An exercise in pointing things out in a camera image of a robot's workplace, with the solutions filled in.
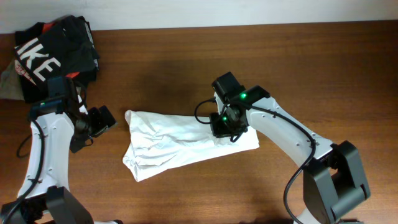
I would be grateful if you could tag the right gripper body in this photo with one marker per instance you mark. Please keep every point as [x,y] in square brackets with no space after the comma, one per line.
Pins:
[224,123]

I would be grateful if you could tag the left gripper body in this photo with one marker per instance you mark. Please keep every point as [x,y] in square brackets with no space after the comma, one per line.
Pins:
[93,124]

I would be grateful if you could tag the white polo shirt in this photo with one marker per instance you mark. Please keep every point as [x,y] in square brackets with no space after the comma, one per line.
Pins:
[159,142]

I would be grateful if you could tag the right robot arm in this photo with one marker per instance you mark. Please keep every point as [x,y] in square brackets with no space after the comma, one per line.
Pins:
[334,180]

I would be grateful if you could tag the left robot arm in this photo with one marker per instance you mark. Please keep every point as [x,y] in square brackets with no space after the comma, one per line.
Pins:
[60,124]

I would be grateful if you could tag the black folded shirt white letters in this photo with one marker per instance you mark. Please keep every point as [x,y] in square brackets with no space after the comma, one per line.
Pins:
[61,48]

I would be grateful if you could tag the grey folded garment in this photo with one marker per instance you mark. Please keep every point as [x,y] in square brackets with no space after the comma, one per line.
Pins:
[10,85]

